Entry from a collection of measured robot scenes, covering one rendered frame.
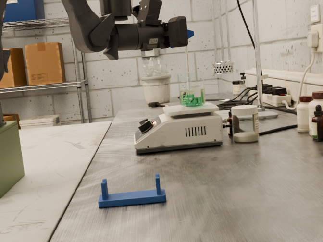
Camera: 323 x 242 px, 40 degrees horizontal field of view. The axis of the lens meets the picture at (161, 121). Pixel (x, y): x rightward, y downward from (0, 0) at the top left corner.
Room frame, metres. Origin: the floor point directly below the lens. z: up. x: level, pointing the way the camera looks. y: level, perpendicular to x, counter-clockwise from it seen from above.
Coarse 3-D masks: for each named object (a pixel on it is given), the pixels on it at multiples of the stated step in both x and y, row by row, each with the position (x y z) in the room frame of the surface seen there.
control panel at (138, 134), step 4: (152, 120) 1.07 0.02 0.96; (156, 120) 1.03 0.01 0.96; (160, 120) 1.00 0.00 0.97; (152, 124) 1.00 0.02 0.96; (156, 124) 0.98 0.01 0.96; (152, 128) 0.97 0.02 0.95; (136, 132) 1.06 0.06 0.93; (140, 132) 1.02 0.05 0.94; (148, 132) 0.96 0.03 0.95; (136, 136) 1.00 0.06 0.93; (140, 136) 0.97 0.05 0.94; (136, 140) 0.96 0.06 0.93
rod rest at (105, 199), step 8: (104, 184) 0.62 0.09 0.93; (104, 192) 0.62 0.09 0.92; (128, 192) 0.65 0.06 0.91; (136, 192) 0.64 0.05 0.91; (144, 192) 0.64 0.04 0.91; (152, 192) 0.64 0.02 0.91; (160, 192) 0.62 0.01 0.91; (104, 200) 0.62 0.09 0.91; (112, 200) 0.62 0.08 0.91; (120, 200) 0.62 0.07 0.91; (128, 200) 0.62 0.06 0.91; (136, 200) 0.62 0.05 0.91; (144, 200) 0.62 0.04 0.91; (152, 200) 0.62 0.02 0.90; (160, 200) 0.62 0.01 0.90
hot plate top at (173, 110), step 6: (162, 108) 1.06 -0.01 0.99; (168, 108) 1.03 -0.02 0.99; (174, 108) 1.02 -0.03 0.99; (180, 108) 1.01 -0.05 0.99; (192, 108) 0.99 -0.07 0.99; (198, 108) 0.98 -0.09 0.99; (204, 108) 0.97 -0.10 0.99; (210, 108) 0.96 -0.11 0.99; (216, 108) 0.96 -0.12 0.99; (168, 114) 0.96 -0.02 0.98; (174, 114) 0.96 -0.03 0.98; (180, 114) 0.96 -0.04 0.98
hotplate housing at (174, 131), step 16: (208, 112) 0.98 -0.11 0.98; (160, 128) 0.95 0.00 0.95; (176, 128) 0.95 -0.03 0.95; (192, 128) 0.95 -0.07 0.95; (208, 128) 0.96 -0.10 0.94; (144, 144) 0.95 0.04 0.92; (160, 144) 0.95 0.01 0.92; (176, 144) 0.95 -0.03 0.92; (192, 144) 0.96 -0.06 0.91; (208, 144) 0.96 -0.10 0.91
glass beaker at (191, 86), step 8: (192, 72) 1.05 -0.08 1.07; (200, 72) 1.00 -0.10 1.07; (184, 80) 1.00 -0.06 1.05; (192, 80) 0.99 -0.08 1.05; (200, 80) 1.00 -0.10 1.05; (184, 88) 1.00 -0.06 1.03; (192, 88) 0.99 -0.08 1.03; (200, 88) 1.00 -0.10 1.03; (184, 96) 1.00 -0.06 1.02; (192, 96) 0.99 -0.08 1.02; (200, 96) 1.00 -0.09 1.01; (184, 104) 1.00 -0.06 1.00; (192, 104) 0.99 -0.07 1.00; (200, 104) 0.99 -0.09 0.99
